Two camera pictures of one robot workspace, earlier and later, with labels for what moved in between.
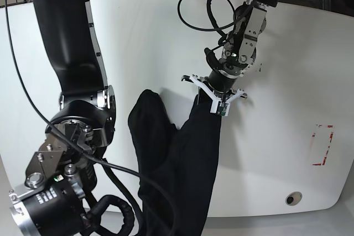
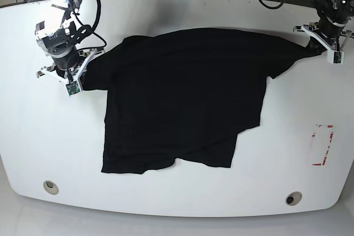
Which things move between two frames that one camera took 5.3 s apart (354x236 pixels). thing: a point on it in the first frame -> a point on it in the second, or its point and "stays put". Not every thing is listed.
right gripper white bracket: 207,95 -> 319,44
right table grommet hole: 293,198 stays put
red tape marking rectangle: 313,135 stays put
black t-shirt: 183,161 -> 183,96
